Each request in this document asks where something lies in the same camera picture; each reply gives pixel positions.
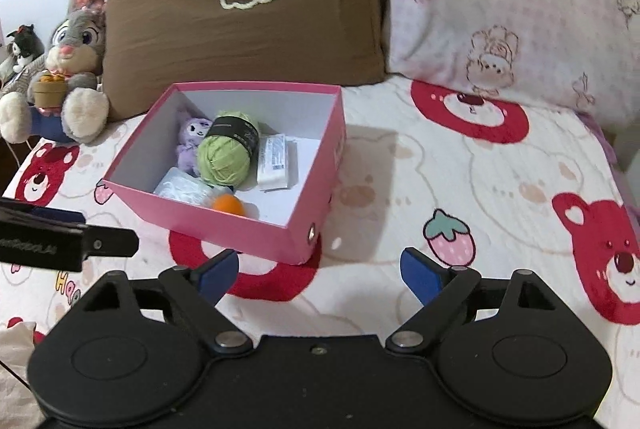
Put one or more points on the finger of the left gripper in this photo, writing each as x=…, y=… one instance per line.
x=112, y=242

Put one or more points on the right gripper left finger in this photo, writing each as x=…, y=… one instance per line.
x=194, y=293

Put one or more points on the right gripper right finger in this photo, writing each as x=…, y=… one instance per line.
x=442, y=292

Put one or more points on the orange makeup sponge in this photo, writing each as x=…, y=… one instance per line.
x=229, y=203

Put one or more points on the clear box orange label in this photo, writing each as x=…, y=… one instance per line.
x=180, y=186

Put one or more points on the white blue tissue pack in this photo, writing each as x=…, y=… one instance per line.
x=275, y=163

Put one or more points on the bear print bed blanket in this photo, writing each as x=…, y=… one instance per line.
x=404, y=180

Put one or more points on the pink cardboard box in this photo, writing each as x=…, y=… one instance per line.
x=280, y=225

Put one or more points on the green yarn ball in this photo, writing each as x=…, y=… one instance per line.
x=225, y=155

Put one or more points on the purple plush toy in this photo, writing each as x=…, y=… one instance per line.
x=191, y=133

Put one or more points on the grey bunny plush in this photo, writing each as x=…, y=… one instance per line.
x=63, y=101

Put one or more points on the black white small plush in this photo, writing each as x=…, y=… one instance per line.
x=24, y=46

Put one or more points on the pink patterned pillow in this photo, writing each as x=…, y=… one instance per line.
x=577, y=54

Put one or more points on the brown embroidered pillow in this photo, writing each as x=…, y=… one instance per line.
x=152, y=44

